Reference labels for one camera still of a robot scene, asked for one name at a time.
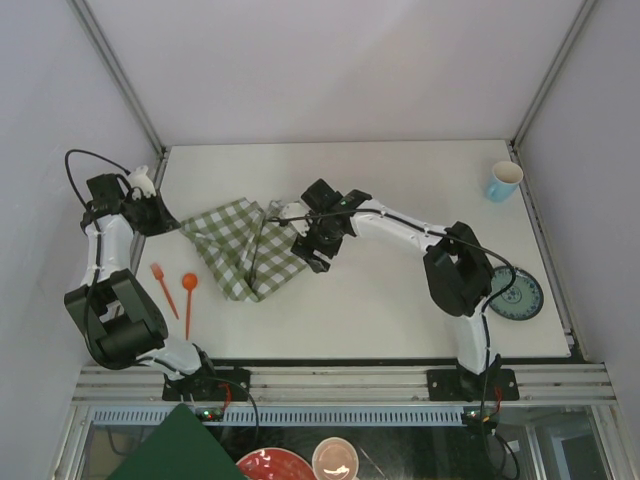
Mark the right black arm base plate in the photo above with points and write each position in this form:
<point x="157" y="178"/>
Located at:
<point x="456" y="385"/>

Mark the light blue mug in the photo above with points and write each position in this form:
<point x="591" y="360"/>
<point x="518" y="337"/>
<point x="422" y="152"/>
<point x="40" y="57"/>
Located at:
<point x="505" y="179"/>

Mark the pink bowl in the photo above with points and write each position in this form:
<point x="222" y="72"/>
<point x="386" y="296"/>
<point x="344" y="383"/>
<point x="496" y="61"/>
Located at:
<point x="335" y="458"/>

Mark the aluminium frame rail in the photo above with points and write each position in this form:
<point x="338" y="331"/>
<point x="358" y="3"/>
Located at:
<point x="538" y="385"/>

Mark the perforated grey cable tray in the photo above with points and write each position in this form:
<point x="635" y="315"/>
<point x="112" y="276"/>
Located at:
<point x="284" y="416"/>

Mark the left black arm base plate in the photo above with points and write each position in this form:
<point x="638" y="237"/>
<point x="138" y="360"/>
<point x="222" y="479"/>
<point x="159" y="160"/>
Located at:
<point x="204" y="386"/>

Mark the blue patterned plate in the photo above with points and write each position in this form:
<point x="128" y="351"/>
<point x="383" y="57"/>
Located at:
<point x="523" y="301"/>

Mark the green board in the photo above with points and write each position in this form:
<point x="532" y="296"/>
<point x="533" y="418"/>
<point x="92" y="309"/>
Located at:
<point x="179" y="448"/>

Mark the orange plastic fork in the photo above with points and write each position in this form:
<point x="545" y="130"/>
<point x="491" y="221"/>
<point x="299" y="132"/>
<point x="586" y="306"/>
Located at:
<point x="158" y="274"/>

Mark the red plate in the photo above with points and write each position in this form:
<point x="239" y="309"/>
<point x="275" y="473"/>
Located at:
<point x="273" y="463"/>

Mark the orange plastic spoon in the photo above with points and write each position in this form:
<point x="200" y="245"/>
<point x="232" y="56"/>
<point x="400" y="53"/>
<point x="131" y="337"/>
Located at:
<point x="189" y="283"/>

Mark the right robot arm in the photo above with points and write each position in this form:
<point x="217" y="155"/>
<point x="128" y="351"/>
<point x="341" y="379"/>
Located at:
<point x="458" y="273"/>

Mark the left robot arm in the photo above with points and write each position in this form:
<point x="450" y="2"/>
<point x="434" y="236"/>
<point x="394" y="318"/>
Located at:
<point x="121" y="324"/>

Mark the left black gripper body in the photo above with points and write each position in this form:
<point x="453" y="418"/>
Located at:
<point x="140" y="208"/>

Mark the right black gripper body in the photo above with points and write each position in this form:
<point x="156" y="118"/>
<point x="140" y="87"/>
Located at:
<point x="317" y="238"/>

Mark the green white checkered cloth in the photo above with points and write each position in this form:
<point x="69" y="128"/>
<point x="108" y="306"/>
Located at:
<point x="247" y="252"/>

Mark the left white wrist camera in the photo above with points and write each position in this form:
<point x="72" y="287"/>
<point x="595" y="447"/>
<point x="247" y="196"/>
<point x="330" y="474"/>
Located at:
<point x="141" y="184"/>

